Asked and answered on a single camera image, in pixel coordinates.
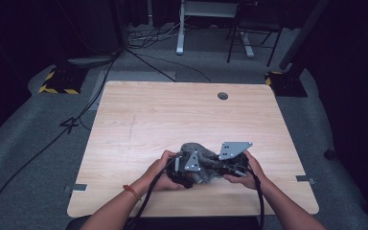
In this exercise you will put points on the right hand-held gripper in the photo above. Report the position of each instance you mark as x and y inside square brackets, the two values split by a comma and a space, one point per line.
[233, 149]

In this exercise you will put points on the grey fluffy cloth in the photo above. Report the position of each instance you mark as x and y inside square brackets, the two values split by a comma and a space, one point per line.
[209, 159]

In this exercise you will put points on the person's left hand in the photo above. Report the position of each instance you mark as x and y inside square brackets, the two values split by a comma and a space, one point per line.
[156, 177]

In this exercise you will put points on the dark slanted stand pole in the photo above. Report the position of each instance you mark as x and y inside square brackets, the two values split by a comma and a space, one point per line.
[303, 32]

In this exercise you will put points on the white desk frame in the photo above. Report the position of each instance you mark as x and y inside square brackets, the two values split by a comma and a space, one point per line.
[180, 38]

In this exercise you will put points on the black chair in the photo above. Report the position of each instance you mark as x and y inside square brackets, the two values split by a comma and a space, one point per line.
[232, 44]

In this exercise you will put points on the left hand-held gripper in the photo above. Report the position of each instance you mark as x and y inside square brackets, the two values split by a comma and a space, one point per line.
[192, 163]

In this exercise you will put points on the black yellow-striped stand base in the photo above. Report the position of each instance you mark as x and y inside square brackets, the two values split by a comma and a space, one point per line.
[64, 80]

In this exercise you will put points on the grey low stand foot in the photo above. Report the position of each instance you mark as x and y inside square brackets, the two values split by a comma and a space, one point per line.
[89, 60]

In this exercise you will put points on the grey round table grommet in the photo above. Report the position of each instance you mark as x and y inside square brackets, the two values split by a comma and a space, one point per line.
[223, 96]

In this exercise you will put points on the small black floor object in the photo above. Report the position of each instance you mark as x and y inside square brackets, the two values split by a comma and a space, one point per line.
[329, 154]

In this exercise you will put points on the grey tape piece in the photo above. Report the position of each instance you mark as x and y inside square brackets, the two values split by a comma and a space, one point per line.
[304, 179]
[78, 188]

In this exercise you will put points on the person's right hand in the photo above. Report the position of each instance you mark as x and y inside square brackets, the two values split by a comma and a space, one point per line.
[252, 180]

